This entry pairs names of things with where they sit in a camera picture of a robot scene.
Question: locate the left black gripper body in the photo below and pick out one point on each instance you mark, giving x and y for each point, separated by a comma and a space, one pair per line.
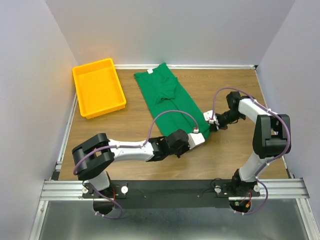
181, 151

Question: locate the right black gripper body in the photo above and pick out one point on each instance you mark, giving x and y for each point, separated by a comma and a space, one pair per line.
227, 118

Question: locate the green t shirt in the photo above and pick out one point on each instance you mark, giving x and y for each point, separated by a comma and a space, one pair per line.
162, 92

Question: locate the yellow plastic tray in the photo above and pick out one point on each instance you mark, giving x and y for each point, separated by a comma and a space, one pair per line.
98, 88

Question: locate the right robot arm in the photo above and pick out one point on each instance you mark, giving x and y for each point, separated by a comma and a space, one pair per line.
271, 137

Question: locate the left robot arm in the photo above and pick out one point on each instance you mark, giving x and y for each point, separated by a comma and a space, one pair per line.
92, 157

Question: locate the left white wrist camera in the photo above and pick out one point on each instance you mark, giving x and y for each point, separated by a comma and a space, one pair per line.
195, 138

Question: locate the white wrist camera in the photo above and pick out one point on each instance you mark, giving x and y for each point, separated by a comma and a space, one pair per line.
195, 138
211, 117

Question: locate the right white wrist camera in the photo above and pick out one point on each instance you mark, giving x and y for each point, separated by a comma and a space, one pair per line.
211, 117

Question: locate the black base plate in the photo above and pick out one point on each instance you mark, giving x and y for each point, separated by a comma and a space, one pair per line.
177, 194

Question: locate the aluminium right side rail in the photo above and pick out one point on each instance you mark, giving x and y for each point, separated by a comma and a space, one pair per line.
266, 105

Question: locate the aluminium rail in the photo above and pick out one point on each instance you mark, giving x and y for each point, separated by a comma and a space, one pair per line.
60, 158
291, 188
266, 105

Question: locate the aluminium front rail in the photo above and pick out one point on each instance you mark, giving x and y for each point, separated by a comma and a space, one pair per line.
291, 188

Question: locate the aluminium left side rail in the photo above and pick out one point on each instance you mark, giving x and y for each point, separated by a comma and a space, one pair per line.
60, 158

